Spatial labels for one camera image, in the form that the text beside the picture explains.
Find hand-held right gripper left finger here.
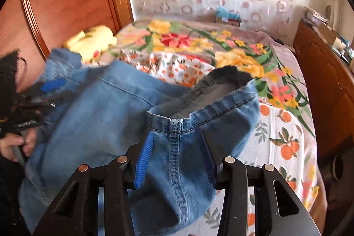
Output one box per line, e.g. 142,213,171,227
32,132,154,236

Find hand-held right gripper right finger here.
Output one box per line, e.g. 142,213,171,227
202,129,321,236

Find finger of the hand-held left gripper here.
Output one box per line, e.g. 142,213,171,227
31,78,67,96
23,94,65,110

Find blue denim pants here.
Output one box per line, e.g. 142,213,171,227
19,48,260,236

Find person's left hand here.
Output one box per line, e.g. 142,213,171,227
0,128,38,163

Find yellow plush toy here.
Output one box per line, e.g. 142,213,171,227
63,25,117,63

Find orange print bed sheet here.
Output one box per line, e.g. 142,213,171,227
119,49,318,236

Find floral plush blanket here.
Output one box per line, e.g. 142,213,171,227
111,19,316,137

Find small cardboard box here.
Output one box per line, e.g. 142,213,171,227
216,13,242,28

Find long wooden cabinet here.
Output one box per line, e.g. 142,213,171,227
293,19,354,159

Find open cardboard box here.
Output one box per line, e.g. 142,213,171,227
318,22,338,44

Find stack of papers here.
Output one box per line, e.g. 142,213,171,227
303,6,329,25

